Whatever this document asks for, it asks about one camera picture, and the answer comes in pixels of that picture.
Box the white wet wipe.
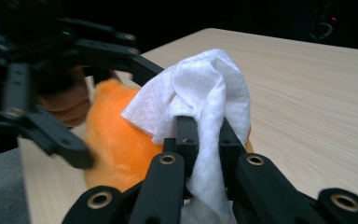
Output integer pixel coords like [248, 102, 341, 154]
[120, 48, 252, 224]

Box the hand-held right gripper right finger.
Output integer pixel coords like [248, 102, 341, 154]
[218, 117, 248, 200]

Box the orange round fruit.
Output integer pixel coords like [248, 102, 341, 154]
[83, 78, 255, 193]

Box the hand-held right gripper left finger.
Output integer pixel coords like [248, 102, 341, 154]
[162, 115, 200, 179]

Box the dark device with red light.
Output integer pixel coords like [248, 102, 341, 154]
[307, 12, 340, 44]

